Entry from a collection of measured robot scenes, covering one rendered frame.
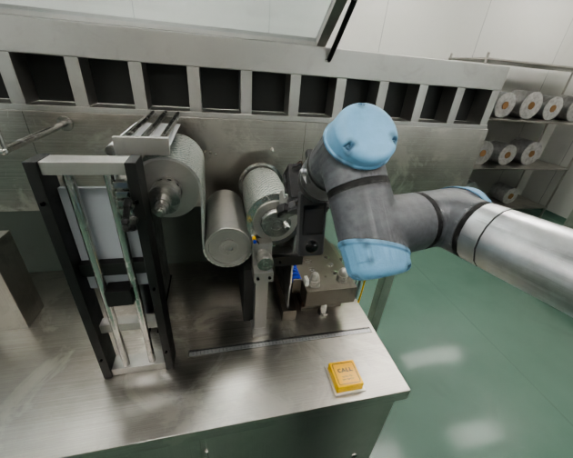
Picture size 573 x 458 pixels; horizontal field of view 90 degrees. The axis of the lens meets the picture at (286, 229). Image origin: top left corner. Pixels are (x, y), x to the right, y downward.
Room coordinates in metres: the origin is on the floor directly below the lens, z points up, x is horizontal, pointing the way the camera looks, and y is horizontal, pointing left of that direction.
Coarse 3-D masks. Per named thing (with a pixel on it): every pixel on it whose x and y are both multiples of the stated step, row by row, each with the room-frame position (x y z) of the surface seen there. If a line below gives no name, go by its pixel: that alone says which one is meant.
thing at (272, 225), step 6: (270, 210) 0.64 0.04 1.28; (264, 216) 0.63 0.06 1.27; (270, 216) 0.63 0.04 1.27; (276, 216) 0.63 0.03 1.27; (264, 222) 0.63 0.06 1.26; (270, 222) 0.63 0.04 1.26; (276, 222) 0.63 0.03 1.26; (282, 222) 0.64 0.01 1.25; (288, 222) 0.64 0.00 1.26; (264, 228) 0.63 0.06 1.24; (270, 228) 0.63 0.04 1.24; (276, 228) 0.64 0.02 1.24; (282, 228) 0.64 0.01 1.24; (270, 234) 0.63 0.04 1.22; (276, 234) 0.64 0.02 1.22; (282, 234) 0.64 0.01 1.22
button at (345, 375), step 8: (352, 360) 0.51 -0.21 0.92; (328, 368) 0.49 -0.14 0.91; (336, 368) 0.48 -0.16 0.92; (344, 368) 0.48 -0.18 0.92; (352, 368) 0.49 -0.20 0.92; (336, 376) 0.46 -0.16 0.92; (344, 376) 0.46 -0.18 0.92; (352, 376) 0.46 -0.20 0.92; (360, 376) 0.47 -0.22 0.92; (336, 384) 0.44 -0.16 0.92; (344, 384) 0.44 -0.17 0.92; (352, 384) 0.44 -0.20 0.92; (360, 384) 0.44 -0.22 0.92
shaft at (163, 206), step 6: (156, 198) 0.52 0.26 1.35; (162, 198) 0.52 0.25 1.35; (168, 198) 0.53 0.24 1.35; (156, 204) 0.50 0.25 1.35; (162, 204) 0.50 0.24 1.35; (168, 204) 0.52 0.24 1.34; (156, 210) 0.49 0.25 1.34; (162, 210) 0.49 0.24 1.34; (168, 210) 0.52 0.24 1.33; (162, 216) 0.49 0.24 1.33
